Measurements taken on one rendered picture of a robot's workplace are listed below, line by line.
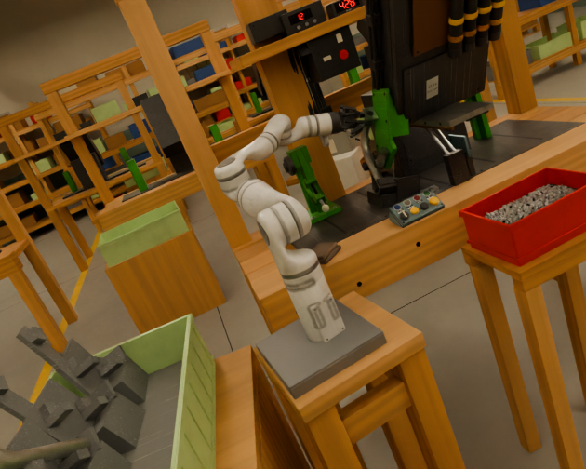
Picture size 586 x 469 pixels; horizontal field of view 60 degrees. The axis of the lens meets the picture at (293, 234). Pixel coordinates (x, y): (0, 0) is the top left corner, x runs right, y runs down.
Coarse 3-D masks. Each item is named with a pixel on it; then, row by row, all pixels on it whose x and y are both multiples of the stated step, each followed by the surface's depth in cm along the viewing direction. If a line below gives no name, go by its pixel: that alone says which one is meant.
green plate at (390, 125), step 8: (384, 88) 166; (376, 96) 172; (384, 96) 166; (376, 104) 174; (384, 104) 167; (392, 104) 167; (376, 112) 175; (384, 112) 168; (392, 112) 168; (376, 120) 176; (384, 120) 170; (392, 120) 169; (400, 120) 170; (376, 128) 177; (384, 128) 171; (392, 128) 169; (400, 128) 170; (408, 128) 171; (376, 136) 178; (384, 136) 172; (392, 136) 169; (376, 144) 180; (384, 144) 173
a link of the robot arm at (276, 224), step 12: (276, 204) 110; (264, 216) 107; (276, 216) 107; (288, 216) 107; (264, 228) 107; (276, 228) 106; (288, 228) 107; (264, 240) 112; (276, 240) 107; (288, 240) 109; (276, 252) 109; (288, 252) 111; (300, 252) 113; (312, 252) 113; (276, 264) 113; (288, 264) 109; (300, 264) 110; (312, 264) 111; (288, 276) 111
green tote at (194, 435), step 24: (144, 336) 138; (168, 336) 139; (192, 336) 129; (144, 360) 140; (168, 360) 141; (192, 360) 121; (72, 384) 139; (192, 384) 113; (192, 408) 106; (192, 432) 100; (192, 456) 94
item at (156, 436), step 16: (176, 368) 138; (160, 384) 133; (176, 384) 130; (160, 400) 126; (176, 400) 123; (144, 416) 122; (160, 416) 120; (176, 416) 117; (144, 432) 116; (160, 432) 114; (144, 448) 111; (160, 448) 109; (144, 464) 106; (160, 464) 104
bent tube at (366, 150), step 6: (366, 108) 176; (372, 108) 176; (366, 114) 174; (372, 114) 176; (366, 126) 178; (366, 132) 181; (360, 138) 183; (366, 138) 182; (366, 144) 183; (366, 150) 183; (366, 156) 182; (372, 156) 182; (366, 162) 182; (372, 162) 180; (372, 168) 179; (372, 174) 179; (378, 174) 177
